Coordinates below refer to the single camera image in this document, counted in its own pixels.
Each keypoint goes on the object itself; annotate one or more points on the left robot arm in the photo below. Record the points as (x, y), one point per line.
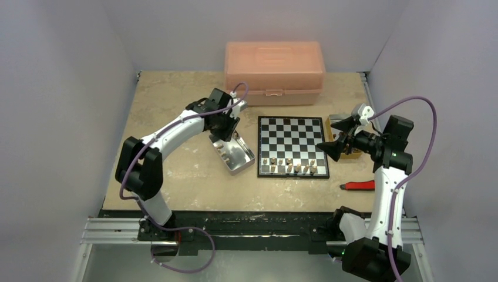
(140, 166)

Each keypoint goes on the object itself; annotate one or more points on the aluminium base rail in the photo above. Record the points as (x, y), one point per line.
(311, 232)

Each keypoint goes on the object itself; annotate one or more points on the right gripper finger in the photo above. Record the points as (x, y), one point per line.
(347, 126)
(334, 149)

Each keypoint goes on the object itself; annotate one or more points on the pink plastic storage box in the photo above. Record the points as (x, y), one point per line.
(275, 73)

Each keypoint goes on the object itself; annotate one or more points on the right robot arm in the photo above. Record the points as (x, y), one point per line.
(374, 250)

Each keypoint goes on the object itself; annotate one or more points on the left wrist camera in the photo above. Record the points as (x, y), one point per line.
(236, 105)

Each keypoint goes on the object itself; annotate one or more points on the red black utility knife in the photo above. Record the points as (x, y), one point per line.
(358, 186)

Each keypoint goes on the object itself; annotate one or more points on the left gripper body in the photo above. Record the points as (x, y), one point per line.
(224, 126)

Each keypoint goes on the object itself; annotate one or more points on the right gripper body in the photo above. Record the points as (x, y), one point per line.
(346, 139)

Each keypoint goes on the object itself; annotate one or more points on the silver pink metal tin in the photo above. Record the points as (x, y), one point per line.
(244, 157)

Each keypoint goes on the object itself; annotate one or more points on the black white chess board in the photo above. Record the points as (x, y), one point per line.
(292, 137)

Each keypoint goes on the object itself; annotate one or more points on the light wooden chess pieces pile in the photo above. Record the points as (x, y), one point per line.
(228, 149)

